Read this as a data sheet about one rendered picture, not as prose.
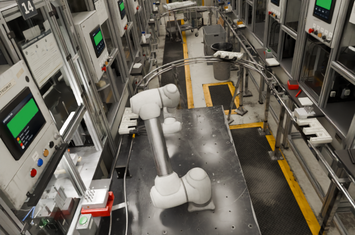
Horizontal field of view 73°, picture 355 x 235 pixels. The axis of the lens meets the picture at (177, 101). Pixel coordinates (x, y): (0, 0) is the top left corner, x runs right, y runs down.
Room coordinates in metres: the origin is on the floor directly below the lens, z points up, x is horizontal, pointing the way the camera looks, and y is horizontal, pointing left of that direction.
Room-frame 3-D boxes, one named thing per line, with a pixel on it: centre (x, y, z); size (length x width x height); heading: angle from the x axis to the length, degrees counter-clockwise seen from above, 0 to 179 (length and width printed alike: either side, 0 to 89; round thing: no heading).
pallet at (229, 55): (3.04, -0.76, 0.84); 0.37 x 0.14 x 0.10; 54
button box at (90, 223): (0.77, 0.57, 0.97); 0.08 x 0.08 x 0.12; 86
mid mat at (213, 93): (3.37, -0.73, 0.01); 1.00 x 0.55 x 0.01; 176
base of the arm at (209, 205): (1.07, -0.07, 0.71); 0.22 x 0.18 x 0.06; 176
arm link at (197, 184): (1.04, -0.06, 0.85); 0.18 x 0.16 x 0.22; 102
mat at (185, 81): (5.88, -0.13, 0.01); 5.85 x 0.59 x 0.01; 176
